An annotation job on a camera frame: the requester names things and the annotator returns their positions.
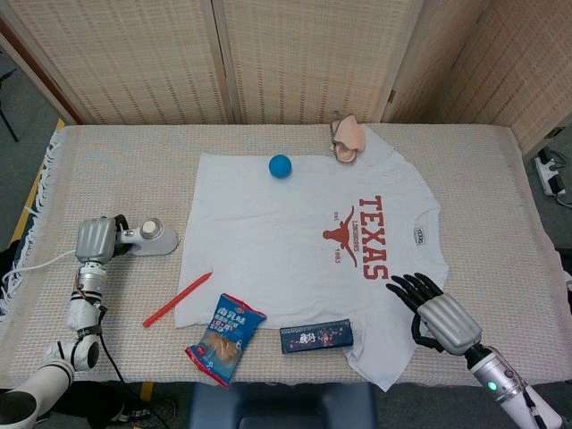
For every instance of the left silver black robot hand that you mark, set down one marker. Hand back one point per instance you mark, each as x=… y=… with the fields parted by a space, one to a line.
x=94 y=239

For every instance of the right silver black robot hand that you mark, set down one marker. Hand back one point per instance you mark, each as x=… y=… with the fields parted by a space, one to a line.
x=447 y=322

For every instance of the white handheld steam iron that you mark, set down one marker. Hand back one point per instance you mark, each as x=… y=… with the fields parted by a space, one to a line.
x=156 y=243

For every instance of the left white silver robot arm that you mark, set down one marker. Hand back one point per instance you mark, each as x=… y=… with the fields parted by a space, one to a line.
x=82 y=313

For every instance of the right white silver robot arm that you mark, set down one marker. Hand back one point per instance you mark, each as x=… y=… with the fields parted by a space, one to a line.
x=496 y=380

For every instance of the white Texas Longhorns t-shirt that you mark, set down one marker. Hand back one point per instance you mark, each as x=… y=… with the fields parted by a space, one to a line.
x=290 y=250

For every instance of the beige woven tablecloth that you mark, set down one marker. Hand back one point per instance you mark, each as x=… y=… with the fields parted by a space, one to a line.
x=134 y=179

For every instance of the red candle stick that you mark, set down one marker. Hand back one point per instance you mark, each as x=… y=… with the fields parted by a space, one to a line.
x=176 y=300

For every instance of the dark blue pencil case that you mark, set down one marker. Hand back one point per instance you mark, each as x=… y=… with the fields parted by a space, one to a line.
x=317 y=336

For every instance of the black tripod stand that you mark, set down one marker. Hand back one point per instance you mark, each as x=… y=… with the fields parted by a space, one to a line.
x=6 y=116

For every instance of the blue cookie snack bag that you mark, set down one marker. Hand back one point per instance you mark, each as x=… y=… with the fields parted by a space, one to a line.
x=225 y=335

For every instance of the white power strip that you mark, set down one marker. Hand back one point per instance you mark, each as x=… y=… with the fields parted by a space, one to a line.
x=552 y=174

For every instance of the blue padded seat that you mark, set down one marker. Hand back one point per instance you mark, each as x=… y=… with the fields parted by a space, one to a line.
x=281 y=406

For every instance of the blue rubber ball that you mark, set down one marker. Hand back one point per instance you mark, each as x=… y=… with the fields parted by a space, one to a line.
x=280 y=166

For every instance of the pink plush hair clip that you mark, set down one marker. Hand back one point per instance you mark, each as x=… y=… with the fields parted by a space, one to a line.
x=349 y=136

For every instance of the woven folding screen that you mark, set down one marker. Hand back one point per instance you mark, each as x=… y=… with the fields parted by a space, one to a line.
x=290 y=58

